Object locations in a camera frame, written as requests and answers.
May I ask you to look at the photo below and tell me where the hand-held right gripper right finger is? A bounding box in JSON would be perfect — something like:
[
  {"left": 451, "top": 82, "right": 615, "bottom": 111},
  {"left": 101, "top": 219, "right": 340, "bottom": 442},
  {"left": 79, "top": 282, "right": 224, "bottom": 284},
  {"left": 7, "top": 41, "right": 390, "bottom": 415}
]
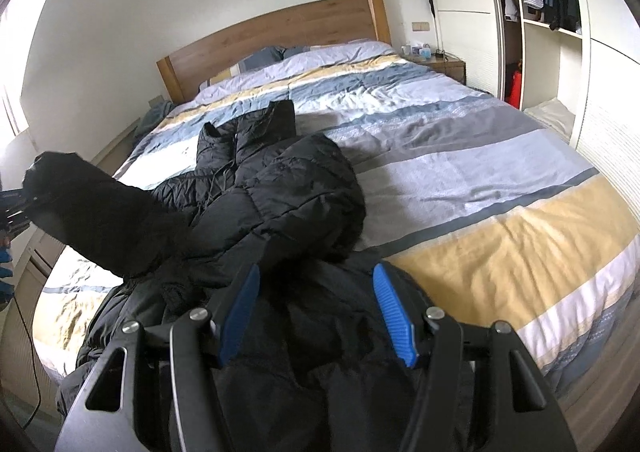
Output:
[{"left": 372, "top": 261, "right": 587, "bottom": 452}]

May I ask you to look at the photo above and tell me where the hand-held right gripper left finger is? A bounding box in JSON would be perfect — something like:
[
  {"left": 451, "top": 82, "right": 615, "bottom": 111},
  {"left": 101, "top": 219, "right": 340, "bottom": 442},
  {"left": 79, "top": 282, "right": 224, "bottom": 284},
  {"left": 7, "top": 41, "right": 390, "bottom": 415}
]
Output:
[{"left": 55, "top": 262, "right": 261, "bottom": 452}]

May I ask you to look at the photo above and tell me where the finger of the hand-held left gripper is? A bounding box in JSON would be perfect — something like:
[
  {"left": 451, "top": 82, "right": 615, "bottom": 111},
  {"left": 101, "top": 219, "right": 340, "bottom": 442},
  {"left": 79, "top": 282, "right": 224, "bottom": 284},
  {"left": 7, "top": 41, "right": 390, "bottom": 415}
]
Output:
[
  {"left": 0, "top": 188, "right": 37, "bottom": 208},
  {"left": 0, "top": 210, "right": 32, "bottom": 236}
]

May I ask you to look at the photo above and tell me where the black puffer jacket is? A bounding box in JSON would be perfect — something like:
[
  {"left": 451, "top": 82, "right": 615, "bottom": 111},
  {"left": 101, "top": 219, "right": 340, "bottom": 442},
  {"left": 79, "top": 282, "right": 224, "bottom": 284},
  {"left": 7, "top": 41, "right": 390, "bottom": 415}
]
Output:
[{"left": 23, "top": 100, "right": 481, "bottom": 452}]

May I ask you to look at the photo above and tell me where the person's left hand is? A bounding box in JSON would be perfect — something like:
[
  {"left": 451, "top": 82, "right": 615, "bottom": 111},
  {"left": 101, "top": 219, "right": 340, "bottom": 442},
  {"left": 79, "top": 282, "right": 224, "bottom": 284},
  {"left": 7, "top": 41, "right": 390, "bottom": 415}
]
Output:
[{"left": 0, "top": 236, "right": 15, "bottom": 304}]

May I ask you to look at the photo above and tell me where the window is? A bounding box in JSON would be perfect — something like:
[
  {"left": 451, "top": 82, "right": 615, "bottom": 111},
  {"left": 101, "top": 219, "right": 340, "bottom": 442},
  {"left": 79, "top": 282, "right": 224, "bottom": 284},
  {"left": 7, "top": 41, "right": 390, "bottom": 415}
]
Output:
[{"left": 0, "top": 0, "right": 32, "bottom": 138}]

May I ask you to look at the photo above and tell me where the blue-grey cloth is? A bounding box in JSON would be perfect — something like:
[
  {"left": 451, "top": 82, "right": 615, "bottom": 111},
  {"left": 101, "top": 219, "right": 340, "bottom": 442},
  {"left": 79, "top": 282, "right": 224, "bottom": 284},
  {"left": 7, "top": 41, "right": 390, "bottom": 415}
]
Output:
[{"left": 131, "top": 100, "right": 175, "bottom": 149}]

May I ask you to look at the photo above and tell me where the white folded bedding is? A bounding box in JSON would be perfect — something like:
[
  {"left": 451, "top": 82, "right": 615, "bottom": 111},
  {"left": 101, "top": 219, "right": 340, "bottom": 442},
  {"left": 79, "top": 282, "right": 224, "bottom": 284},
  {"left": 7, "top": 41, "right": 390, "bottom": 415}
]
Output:
[{"left": 524, "top": 99, "right": 574, "bottom": 139}]

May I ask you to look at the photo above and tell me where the wooden nightstand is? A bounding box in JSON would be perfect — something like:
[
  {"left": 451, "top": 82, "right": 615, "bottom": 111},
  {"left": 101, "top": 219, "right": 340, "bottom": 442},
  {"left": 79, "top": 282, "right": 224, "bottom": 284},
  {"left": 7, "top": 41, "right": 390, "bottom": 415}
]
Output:
[{"left": 419, "top": 54, "right": 467, "bottom": 86}]

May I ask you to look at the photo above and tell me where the red bag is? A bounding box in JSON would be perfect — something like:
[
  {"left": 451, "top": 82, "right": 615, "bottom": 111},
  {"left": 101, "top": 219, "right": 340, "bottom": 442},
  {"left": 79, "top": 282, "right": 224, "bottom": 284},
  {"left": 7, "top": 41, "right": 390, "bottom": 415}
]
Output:
[{"left": 504, "top": 60, "right": 524, "bottom": 109}]

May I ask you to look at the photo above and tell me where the wooden headboard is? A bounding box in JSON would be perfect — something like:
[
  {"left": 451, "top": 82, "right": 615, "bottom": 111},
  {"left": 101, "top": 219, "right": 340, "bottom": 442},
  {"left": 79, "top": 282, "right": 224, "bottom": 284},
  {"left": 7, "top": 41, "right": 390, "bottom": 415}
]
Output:
[{"left": 156, "top": 0, "right": 392, "bottom": 104}]

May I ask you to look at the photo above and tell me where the white wardrobe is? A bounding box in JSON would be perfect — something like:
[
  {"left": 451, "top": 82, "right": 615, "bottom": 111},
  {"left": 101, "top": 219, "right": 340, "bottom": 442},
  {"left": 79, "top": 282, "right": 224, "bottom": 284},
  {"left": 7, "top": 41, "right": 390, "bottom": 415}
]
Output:
[{"left": 414, "top": 0, "right": 640, "bottom": 193}]

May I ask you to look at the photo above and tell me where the black cable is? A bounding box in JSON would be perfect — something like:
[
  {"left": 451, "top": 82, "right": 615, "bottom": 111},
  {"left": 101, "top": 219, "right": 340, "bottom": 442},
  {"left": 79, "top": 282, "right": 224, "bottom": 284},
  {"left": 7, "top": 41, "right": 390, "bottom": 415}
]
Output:
[{"left": 9, "top": 277, "right": 47, "bottom": 425}]

